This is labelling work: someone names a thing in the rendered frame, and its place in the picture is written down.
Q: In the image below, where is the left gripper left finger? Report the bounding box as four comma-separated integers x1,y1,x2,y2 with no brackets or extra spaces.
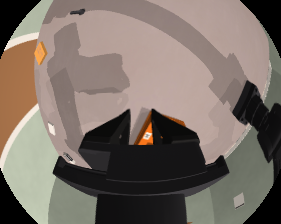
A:
82,109,131,145

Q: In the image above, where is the dark grey bolt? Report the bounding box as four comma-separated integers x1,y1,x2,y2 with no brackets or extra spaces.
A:
70,9,85,15

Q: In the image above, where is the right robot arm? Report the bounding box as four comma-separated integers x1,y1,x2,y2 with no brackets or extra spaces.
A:
236,83,281,183

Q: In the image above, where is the orange rack of bins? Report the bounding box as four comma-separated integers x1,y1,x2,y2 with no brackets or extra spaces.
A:
133,111,186,145

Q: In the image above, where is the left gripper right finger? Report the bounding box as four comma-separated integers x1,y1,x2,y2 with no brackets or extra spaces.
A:
151,109,200,145

